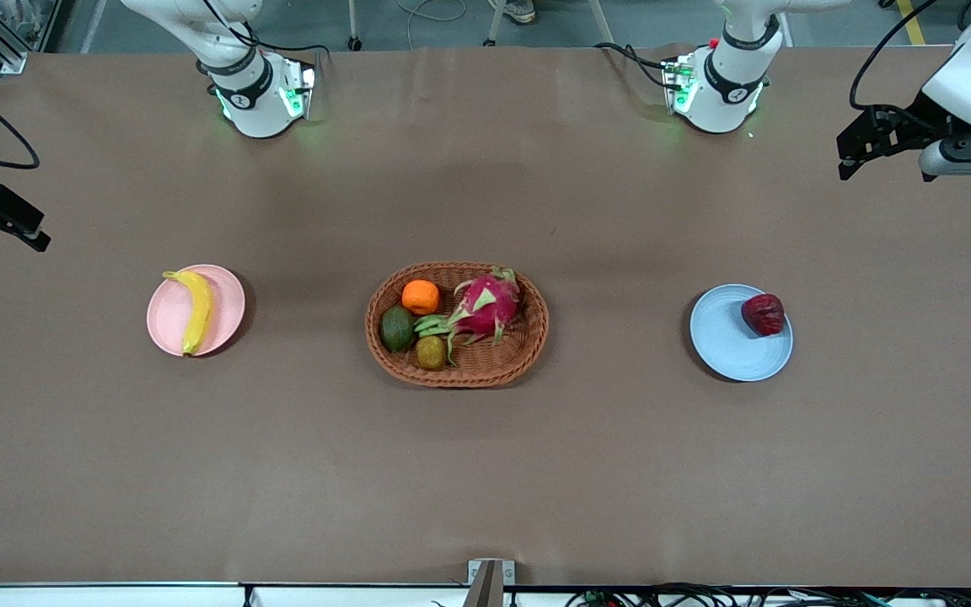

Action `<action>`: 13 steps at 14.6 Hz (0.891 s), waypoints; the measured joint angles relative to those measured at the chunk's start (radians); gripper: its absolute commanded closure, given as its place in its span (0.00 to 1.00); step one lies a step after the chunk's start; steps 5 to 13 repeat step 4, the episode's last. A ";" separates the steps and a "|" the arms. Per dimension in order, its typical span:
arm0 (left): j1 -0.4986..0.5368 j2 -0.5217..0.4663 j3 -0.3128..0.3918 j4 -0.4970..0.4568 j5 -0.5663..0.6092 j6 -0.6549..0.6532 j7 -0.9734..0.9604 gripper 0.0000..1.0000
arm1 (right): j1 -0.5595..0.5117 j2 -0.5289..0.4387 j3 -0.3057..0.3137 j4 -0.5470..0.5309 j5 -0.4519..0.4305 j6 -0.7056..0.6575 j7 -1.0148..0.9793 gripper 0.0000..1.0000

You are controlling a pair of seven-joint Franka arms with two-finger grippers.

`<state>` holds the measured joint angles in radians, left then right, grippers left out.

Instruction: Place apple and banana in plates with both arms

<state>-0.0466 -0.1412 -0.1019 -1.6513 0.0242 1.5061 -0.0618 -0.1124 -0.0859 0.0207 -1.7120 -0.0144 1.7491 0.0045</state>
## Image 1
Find red apple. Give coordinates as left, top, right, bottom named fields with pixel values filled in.
left=741, top=293, right=786, bottom=337

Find yellow banana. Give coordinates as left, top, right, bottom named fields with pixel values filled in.
left=163, top=270, right=214, bottom=357

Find blue plate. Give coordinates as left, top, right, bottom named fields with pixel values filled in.
left=689, top=283, right=794, bottom=383

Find pink plate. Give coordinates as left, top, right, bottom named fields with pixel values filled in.
left=147, top=264, right=246, bottom=357

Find pink dragon fruit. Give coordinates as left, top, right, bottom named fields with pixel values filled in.
left=412, top=266, right=522, bottom=365

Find green avocado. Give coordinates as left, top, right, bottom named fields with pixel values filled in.
left=380, top=305, right=416, bottom=353

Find orange fruit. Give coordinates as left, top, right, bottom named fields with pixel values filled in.
left=401, top=279, right=441, bottom=317

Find brown wicker basket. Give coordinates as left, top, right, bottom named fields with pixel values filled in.
left=365, top=261, right=550, bottom=388

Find brown-green kiwi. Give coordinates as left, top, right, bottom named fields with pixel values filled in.
left=416, top=335, right=449, bottom=372

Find table cover sheet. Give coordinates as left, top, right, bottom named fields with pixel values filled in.
left=0, top=44, right=971, bottom=589

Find black left base cable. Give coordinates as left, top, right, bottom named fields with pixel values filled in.
left=593, top=42, right=673, bottom=90

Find white table edge rail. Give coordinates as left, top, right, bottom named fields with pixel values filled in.
left=0, top=582, right=971, bottom=607

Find white floor cable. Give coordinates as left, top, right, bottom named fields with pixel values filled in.
left=395, top=0, right=469, bottom=24

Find tangled black cables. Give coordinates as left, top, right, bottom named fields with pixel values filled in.
left=566, top=582, right=971, bottom=607

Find metal table bracket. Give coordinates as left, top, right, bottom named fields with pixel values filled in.
left=467, top=559, right=517, bottom=607

